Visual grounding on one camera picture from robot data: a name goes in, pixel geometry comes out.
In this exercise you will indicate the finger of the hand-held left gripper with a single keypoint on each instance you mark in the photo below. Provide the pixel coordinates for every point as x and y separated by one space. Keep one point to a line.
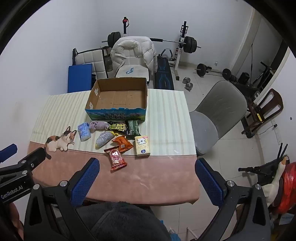
35 158
8 150

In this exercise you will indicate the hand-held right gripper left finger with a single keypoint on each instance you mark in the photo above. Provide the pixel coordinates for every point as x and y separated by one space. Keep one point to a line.
86 183

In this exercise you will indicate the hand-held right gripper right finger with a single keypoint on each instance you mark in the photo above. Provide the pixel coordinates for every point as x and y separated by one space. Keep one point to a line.
208 183

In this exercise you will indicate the red snack packet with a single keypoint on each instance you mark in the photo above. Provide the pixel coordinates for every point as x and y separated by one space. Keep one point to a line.
115 158

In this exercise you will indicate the silver scrubber packet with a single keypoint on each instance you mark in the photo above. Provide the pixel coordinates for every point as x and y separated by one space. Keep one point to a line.
104 139

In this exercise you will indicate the blue tissue packet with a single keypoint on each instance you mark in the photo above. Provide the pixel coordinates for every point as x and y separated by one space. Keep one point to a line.
84 132

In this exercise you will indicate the orange snack packet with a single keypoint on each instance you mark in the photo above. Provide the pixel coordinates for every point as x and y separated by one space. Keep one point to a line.
122 143

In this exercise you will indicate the purple sock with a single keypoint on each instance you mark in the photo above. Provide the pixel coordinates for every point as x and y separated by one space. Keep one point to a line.
98 125

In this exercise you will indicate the black yellow wipes packet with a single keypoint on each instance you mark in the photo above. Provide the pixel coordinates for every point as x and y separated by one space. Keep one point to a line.
118 127

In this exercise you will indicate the yellow tissue pack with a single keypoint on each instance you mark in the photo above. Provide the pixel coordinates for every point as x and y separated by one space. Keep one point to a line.
142 146

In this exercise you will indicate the green towel packet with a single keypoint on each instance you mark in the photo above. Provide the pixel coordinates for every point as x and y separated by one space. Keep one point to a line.
133 128

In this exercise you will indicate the cardboard box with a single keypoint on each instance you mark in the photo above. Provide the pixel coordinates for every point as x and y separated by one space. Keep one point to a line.
120 97

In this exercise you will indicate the person's dark fleece clothing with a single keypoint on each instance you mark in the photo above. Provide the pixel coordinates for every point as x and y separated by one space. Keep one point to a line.
122 222

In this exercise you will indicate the black folding stand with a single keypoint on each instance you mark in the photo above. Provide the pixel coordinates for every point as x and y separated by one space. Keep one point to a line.
263 170

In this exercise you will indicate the white goose plush toy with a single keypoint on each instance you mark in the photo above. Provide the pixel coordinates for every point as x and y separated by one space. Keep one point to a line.
277 180

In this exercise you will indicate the striped tablecloth with cat print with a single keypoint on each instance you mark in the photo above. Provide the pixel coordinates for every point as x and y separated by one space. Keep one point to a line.
161 129

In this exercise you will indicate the red plastic bag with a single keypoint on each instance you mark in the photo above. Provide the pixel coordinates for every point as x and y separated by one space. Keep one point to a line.
286 190

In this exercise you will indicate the black router with antennas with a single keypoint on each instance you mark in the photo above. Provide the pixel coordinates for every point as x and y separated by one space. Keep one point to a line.
282 153

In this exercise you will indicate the grey office chair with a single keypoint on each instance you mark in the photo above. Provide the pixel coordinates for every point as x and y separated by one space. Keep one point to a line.
222 102

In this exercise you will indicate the blue foam mat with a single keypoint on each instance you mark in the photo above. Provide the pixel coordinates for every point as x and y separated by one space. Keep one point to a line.
78 78

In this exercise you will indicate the chrome dumbbell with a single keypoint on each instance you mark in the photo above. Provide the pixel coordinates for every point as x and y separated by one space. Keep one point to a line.
190 86
186 80

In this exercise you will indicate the dark wooden chair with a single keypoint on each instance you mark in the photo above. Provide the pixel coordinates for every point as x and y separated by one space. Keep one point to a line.
274 102

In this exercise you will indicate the small black speaker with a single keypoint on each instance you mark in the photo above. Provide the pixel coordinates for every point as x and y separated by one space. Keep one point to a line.
244 78

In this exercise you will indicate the short barbell with black plates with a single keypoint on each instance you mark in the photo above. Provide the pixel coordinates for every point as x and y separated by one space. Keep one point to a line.
203 69

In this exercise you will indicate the white quilted folding chair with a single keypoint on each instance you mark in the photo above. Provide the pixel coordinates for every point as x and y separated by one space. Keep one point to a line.
89 58

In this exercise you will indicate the weight bench with rack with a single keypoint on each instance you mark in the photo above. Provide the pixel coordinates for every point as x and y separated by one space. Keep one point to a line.
164 76

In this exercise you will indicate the black exercise machine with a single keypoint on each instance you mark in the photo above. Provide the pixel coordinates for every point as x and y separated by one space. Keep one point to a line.
262 78

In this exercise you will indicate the small blue clip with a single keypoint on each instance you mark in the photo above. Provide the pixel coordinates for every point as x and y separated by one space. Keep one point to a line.
130 70

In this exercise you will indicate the clear water jug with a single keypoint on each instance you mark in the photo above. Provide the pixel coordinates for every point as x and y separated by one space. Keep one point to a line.
108 62

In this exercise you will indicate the white upholstered chair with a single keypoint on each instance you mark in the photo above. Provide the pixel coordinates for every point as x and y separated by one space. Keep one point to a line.
138 73

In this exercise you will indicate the white puffer jacket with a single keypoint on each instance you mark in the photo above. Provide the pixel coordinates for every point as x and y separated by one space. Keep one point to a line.
131 51

